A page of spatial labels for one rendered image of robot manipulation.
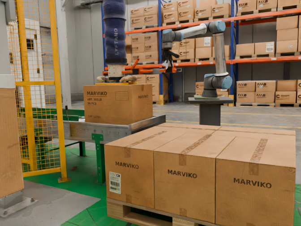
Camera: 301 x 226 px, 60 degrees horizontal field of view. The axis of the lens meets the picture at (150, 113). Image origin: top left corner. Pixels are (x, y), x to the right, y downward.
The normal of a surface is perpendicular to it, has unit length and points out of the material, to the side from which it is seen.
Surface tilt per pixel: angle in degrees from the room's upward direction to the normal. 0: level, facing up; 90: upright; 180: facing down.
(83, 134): 90
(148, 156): 90
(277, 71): 90
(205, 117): 90
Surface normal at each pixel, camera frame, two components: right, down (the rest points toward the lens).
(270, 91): -0.47, 0.12
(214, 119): -0.14, 0.13
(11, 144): 0.87, 0.04
